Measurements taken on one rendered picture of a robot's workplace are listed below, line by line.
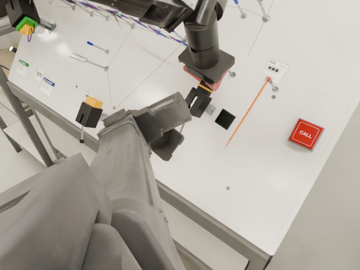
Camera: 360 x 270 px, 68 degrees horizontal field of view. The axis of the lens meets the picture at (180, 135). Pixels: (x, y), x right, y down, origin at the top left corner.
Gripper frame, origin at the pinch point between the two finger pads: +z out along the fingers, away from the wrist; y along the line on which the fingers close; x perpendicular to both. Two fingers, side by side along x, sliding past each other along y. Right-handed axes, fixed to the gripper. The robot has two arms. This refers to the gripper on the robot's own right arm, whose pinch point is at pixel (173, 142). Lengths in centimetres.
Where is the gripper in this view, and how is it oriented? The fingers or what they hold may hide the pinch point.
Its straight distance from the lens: 65.7
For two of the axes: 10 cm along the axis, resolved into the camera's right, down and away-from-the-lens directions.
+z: 3.6, 2.0, 9.1
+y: -7.2, -5.6, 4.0
